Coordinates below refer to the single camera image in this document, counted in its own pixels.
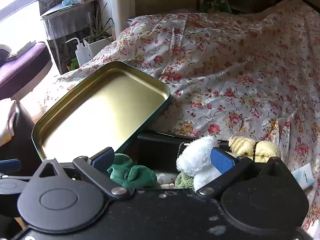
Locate floral bedspread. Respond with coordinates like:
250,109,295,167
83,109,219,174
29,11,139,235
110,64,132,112
44,4,320,238

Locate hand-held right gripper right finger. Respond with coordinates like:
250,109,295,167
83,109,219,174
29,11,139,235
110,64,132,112
196,147,293,200

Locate grey paper sheets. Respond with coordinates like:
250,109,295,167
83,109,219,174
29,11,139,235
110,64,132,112
40,4,75,20

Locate black box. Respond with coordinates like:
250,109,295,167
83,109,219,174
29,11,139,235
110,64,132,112
137,129,230,178

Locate white tissue packet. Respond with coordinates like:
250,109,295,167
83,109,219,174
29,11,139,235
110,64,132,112
291,163,315,190

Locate dark book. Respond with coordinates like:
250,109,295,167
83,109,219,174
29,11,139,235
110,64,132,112
5,40,37,62

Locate white wash bottle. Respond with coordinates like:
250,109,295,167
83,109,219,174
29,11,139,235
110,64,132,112
65,37,91,67

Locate yellow towel roll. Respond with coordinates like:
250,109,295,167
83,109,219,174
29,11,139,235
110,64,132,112
229,136,282,163

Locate clear acrylic side table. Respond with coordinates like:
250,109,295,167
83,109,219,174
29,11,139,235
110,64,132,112
40,0,100,74

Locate green leafy plant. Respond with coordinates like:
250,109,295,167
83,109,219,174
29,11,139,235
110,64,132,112
86,2,114,43

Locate blue face mask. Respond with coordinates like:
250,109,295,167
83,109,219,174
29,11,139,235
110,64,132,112
62,0,87,7

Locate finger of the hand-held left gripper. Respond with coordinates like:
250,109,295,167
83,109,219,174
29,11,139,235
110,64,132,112
0,158,31,196

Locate green scrub ball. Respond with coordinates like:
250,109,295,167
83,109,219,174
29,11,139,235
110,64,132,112
174,172,197,189

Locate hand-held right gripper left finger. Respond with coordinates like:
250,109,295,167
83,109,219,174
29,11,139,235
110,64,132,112
31,147,137,200

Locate white plush toy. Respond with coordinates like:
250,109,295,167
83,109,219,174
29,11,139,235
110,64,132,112
176,135,222,192

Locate white plant pot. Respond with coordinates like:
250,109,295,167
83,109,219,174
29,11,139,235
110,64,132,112
84,36,114,59

